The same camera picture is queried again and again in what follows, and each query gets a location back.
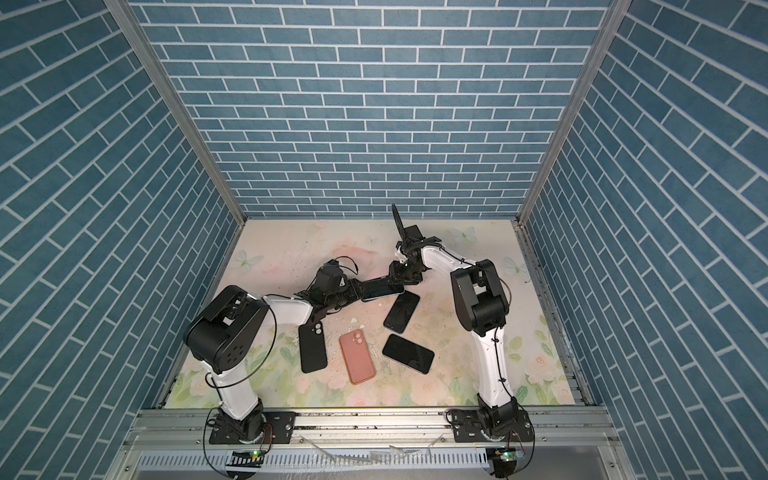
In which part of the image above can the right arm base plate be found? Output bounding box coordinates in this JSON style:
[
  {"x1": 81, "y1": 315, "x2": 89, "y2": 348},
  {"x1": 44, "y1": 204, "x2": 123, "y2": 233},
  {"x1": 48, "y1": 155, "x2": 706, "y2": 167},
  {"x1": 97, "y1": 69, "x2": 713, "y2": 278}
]
[{"x1": 444, "y1": 408, "x2": 535, "y2": 443}]

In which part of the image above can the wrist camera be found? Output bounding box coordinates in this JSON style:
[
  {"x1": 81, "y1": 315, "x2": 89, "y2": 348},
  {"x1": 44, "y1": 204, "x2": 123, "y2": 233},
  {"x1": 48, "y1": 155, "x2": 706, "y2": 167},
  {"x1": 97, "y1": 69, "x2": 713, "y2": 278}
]
[
  {"x1": 401, "y1": 225, "x2": 425, "y2": 249},
  {"x1": 314, "y1": 259, "x2": 346, "y2": 295}
]

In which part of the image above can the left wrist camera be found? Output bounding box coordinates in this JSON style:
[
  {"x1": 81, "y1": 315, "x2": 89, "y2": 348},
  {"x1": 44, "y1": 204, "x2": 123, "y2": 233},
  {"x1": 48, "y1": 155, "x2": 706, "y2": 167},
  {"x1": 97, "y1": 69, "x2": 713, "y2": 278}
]
[{"x1": 314, "y1": 259, "x2": 346, "y2": 295}]

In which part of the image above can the white vented cable duct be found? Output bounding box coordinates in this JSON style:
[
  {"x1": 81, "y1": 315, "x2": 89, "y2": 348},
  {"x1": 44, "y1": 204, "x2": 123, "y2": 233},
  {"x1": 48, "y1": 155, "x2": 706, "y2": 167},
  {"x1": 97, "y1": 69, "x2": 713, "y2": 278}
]
[{"x1": 138, "y1": 448, "x2": 489, "y2": 473}]

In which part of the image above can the aluminium front rail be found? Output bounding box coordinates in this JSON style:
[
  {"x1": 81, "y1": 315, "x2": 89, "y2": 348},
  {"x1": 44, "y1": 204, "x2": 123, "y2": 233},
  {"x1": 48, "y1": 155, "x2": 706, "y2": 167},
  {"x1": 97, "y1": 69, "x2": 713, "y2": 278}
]
[{"x1": 124, "y1": 405, "x2": 620, "y2": 450}]

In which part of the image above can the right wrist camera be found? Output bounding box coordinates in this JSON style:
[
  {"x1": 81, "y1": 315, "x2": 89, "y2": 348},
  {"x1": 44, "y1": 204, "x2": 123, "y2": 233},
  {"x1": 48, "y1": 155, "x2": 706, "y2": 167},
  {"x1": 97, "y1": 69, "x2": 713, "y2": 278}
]
[{"x1": 401, "y1": 225, "x2": 425, "y2": 249}]

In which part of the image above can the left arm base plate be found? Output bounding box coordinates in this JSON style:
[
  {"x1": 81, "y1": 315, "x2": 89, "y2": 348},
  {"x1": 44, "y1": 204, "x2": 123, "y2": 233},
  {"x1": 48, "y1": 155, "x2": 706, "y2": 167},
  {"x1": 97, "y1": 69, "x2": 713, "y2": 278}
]
[{"x1": 205, "y1": 409, "x2": 297, "y2": 446}]

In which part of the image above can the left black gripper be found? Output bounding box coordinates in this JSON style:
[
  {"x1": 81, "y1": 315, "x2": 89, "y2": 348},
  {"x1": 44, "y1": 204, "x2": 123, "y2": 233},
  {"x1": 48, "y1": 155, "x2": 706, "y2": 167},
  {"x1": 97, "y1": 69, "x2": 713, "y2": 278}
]
[{"x1": 324, "y1": 277, "x2": 369, "y2": 311}]

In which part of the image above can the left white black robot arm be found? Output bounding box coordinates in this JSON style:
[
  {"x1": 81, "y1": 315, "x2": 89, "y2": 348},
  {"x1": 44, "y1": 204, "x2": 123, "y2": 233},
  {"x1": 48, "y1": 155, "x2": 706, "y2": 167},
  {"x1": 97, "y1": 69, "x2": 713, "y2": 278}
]
[{"x1": 184, "y1": 279, "x2": 363, "y2": 444}]

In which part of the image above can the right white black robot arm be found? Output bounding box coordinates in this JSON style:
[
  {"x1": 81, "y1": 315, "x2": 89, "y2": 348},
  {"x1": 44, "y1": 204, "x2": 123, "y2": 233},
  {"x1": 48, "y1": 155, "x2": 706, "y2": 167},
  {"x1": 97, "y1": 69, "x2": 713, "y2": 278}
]
[{"x1": 390, "y1": 237, "x2": 535, "y2": 444}]

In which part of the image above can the black phone case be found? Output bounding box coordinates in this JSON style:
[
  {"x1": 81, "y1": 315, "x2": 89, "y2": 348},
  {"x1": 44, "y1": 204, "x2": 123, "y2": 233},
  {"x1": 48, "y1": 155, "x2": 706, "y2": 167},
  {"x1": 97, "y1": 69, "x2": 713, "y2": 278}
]
[
  {"x1": 298, "y1": 322, "x2": 328, "y2": 374},
  {"x1": 359, "y1": 276, "x2": 405, "y2": 302}
]

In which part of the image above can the black phone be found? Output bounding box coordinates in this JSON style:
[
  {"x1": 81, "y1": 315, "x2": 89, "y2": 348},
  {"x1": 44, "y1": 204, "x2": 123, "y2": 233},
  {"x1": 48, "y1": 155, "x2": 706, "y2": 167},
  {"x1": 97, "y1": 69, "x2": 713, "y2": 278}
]
[
  {"x1": 382, "y1": 334, "x2": 435, "y2": 375},
  {"x1": 383, "y1": 291, "x2": 420, "y2": 334}
]

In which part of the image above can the pink phone case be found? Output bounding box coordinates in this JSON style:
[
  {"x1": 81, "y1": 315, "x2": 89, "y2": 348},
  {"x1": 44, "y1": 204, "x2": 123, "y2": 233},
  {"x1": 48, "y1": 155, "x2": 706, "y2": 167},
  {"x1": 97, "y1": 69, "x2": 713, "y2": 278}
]
[{"x1": 339, "y1": 329, "x2": 376, "y2": 385}]

